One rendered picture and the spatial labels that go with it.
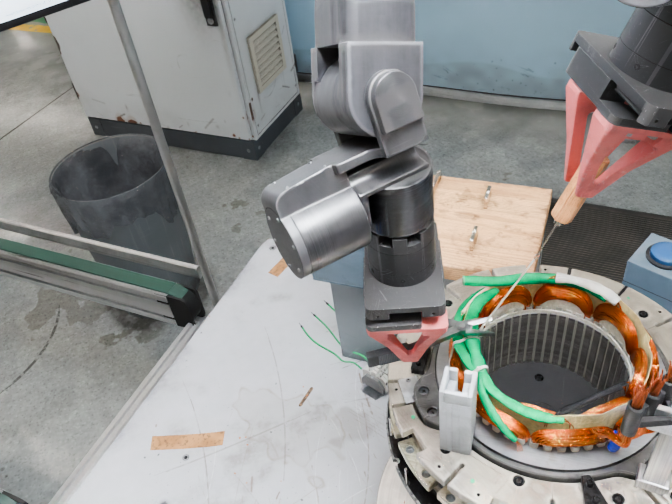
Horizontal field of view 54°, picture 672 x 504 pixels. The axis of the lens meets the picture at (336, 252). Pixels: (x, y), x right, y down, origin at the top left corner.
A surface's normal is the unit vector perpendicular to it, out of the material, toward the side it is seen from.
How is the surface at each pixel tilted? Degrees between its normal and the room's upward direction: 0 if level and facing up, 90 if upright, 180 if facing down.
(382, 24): 66
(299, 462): 0
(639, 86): 21
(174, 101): 90
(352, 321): 90
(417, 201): 92
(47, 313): 0
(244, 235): 0
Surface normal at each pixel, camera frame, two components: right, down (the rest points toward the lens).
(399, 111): 0.40, 0.21
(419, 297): -0.13, -0.71
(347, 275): -0.36, 0.65
